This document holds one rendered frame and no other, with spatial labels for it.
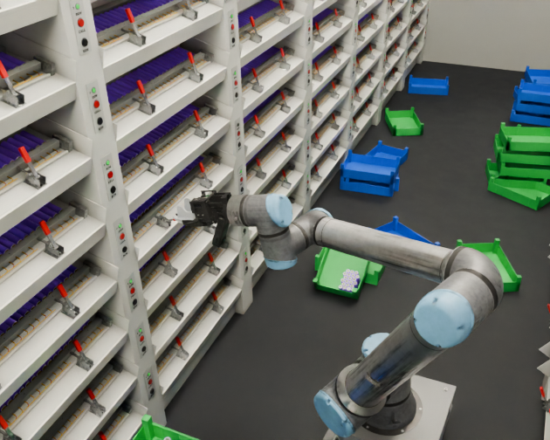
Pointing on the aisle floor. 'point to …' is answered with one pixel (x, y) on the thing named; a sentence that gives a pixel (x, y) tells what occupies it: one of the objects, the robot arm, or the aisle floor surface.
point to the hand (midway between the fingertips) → (178, 217)
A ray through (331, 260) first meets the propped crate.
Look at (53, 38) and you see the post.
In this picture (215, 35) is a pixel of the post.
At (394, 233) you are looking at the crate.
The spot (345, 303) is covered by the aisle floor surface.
